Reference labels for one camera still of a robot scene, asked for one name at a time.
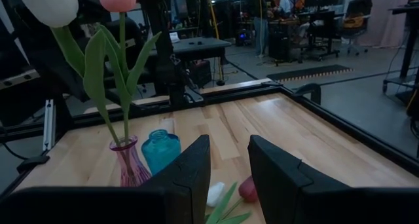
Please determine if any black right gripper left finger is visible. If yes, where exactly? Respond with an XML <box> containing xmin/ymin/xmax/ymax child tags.
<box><xmin>0</xmin><ymin>134</ymin><xmax>211</xmax><ymax>224</ymax></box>

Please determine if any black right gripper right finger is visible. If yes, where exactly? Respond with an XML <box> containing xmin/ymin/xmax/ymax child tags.
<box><xmin>247</xmin><ymin>134</ymin><xmax>419</xmax><ymax>224</ymax></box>

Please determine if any white artificial tulip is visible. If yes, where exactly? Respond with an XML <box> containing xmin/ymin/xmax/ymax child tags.
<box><xmin>204</xmin><ymin>181</ymin><xmax>253</xmax><ymax>224</ymax></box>
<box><xmin>16</xmin><ymin>0</ymin><xmax>122</xmax><ymax>148</ymax></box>

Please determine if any pink glass vase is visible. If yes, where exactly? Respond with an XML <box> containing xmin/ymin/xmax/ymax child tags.
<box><xmin>109</xmin><ymin>135</ymin><xmax>152</xmax><ymax>188</ymax></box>

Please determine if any teal glass vase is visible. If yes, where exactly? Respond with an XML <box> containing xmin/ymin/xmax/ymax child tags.
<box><xmin>141</xmin><ymin>129</ymin><xmax>182</xmax><ymax>176</ymax></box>

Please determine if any dark red artificial tulip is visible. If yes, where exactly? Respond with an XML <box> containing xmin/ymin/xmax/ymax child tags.
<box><xmin>222</xmin><ymin>176</ymin><xmax>259</xmax><ymax>220</ymax></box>

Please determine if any black floor mat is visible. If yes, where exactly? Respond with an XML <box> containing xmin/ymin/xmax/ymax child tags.
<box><xmin>266</xmin><ymin>64</ymin><xmax>354</xmax><ymax>83</ymax></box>

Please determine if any black floor box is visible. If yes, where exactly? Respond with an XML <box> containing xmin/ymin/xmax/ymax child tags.
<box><xmin>268</xmin><ymin>32</ymin><xmax>291</xmax><ymax>63</ymax></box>

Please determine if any dark grey table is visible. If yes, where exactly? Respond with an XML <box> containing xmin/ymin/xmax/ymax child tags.
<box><xmin>170</xmin><ymin>37</ymin><xmax>232</xmax><ymax>63</ymax></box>

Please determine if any person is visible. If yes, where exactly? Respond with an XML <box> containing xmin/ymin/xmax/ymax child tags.
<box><xmin>253</xmin><ymin>0</ymin><xmax>274</xmax><ymax>58</ymax></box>
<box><xmin>274</xmin><ymin>0</ymin><xmax>293</xmax><ymax>18</ymax></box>

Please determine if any yellow item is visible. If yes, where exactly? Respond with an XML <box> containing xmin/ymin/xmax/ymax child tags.
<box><xmin>342</xmin><ymin>16</ymin><xmax>366</xmax><ymax>29</ymax></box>

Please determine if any yellow pole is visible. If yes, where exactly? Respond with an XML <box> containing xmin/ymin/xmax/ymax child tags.
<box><xmin>204</xmin><ymin>0</ymin><xmax>226</xmax><ymax>86</ymax></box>

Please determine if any black standing desk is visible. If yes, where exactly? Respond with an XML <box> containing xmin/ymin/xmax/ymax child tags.
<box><xmin>382</xmin><ymin>4</ymin><xmax>419</xmax><ymax>103</ymax></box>

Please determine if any pale pink curtain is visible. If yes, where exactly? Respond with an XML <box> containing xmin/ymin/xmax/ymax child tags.
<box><xmin>358</xmin><ymin>0</ymin><xmax>410</xmax><ymax>48</ymax></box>

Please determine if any black aluminium table frame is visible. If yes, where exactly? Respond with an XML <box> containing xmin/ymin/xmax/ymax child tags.
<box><xmin>0</xmin><ymin>0</ymin><xmax>419</xmax><ymax>200</ymax></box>

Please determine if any black frame clamp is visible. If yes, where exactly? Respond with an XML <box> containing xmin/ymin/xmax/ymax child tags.
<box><xmin>294</xmin><ymin>83</ymin><xmax>322</xmax><ymax>106</ymax></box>

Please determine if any silver aluminium bracket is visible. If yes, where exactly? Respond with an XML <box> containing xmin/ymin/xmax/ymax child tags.
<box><xmin>42</xmin><ymin>98</ymin><xmax>56</xmax><ymax>153</ymax></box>

